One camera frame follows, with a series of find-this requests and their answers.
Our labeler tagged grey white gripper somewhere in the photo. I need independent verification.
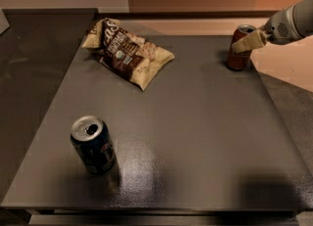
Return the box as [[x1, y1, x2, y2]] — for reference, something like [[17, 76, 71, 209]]
[[232, 0, 313, 54]]

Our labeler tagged red coke can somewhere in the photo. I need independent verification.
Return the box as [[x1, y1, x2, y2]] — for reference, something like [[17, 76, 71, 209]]
[[226, 24, 255, 70]]

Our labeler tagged dark blue pepsi can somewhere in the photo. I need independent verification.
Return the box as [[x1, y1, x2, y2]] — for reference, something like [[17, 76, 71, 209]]
[[70, 115, 115, 175]]

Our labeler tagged brown beige chip bag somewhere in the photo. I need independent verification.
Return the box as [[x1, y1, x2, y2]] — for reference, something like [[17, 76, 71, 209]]
[[82, 18, 174, 91]]

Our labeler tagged white paper sheet corner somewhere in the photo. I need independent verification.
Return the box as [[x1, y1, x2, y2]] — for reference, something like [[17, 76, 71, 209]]
[[0, 9, 10, 35]]

